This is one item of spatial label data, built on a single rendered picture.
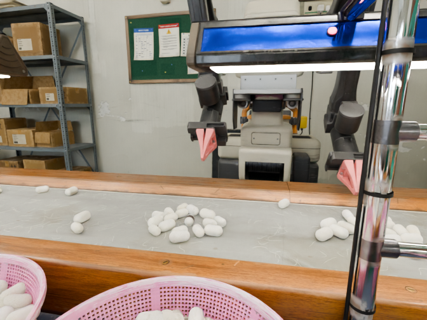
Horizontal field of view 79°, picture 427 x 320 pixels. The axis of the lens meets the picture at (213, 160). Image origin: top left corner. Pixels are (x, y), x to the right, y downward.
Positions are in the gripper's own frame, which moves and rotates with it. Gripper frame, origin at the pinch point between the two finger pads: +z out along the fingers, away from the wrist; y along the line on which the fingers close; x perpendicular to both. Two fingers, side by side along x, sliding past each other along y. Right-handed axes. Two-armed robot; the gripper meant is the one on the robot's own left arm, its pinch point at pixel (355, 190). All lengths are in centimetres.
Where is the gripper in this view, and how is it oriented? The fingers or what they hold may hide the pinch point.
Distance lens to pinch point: 68.2
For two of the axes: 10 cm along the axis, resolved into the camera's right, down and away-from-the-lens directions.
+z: -1.4, 7.6, -6.3
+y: 9.8, 0.4, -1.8
